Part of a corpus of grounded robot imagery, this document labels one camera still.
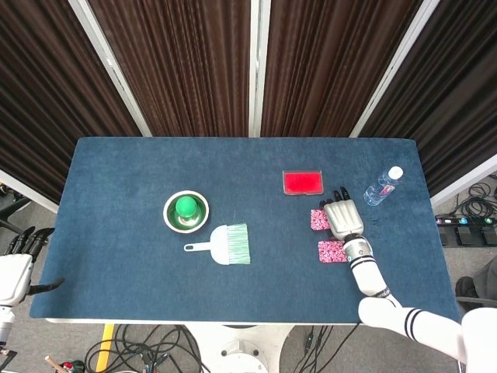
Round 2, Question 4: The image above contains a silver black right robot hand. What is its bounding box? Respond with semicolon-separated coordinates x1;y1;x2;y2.
318;186;366;241

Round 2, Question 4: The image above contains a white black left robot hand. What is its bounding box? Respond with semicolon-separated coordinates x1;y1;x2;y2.
0;227;65;306

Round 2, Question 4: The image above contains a red white patterned pad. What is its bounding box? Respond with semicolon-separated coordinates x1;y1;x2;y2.
310;208;332;233

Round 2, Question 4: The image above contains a pink patterned cloth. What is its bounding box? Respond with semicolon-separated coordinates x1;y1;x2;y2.
318;239;349;264

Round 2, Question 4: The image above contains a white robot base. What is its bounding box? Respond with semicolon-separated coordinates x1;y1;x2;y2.
186;322;298;373

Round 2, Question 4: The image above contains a pale green hand brush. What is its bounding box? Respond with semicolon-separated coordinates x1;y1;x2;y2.
183;222;252;267

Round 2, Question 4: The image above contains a clear plastic water bottle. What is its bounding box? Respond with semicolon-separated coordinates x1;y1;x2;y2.
363;166;405;207

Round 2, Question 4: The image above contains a red rectangular tray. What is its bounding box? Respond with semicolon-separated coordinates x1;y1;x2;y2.
282;169;325;196

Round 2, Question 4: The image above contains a black office chair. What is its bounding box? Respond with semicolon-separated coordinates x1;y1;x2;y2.
454;259;497;312
0;195;31;235

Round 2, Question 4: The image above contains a yellow floor tape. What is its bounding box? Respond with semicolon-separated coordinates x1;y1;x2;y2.
94;324;116;366

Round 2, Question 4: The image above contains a blue table cloth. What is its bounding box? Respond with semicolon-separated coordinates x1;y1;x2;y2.
30;136;461;322

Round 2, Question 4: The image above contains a green ball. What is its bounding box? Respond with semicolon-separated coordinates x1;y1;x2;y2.
175;197;199;218

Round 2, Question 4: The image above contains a brown folding screen panel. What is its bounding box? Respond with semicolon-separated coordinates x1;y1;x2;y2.
68;0;262;138
0;0;152;214
349;0;497;207
250;0;442;138

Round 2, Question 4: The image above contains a stainless steel bowl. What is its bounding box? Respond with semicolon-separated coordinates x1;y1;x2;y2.
163;190;210;234

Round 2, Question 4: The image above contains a black floor cable bundle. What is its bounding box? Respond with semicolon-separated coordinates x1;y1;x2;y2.
297;324;360;357
452;181;497;218
84;324;213;373

